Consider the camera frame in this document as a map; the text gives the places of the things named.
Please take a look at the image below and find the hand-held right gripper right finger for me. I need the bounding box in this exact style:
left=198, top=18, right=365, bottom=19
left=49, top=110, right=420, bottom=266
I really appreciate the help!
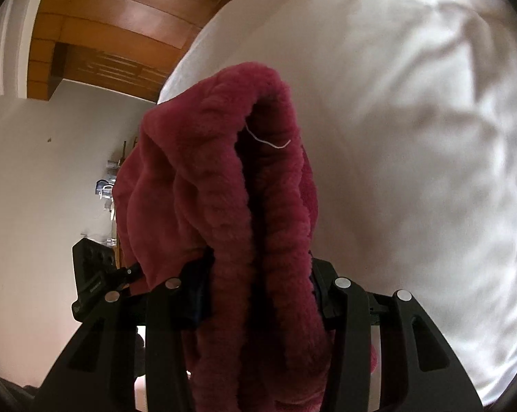
left=310, top=258, right=484, bottom=412

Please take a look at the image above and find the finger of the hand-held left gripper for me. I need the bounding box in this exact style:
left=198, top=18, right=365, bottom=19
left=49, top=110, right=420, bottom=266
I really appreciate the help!
left=108, top=263, right=144, bottom=293

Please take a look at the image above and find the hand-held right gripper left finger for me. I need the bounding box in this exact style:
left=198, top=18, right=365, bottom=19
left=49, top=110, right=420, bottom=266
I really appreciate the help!
left=37, top=254, right=216, bottom=412

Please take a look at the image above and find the red fleece towel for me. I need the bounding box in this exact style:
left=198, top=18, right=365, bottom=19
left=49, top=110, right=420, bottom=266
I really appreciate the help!
left=113, top=62, right=381, bottom=412

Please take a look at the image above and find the white fleece blanket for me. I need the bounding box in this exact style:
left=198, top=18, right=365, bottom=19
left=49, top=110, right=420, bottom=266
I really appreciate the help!
left=156, top=0, right=517, bottom=408

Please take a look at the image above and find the dark wooden slatted cabinet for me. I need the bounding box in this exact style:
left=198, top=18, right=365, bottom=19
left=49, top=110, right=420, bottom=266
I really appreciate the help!
left=50, top=45, right=177, bottom=104

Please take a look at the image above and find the white curtain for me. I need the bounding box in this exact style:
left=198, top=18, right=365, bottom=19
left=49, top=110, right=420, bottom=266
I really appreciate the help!
left=0, top=0, right=49, bottom=96

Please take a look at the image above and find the wall rack with hanging items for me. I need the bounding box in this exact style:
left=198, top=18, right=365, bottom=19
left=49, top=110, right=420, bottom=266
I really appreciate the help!
left=82, top=136, right=140, bottom=250

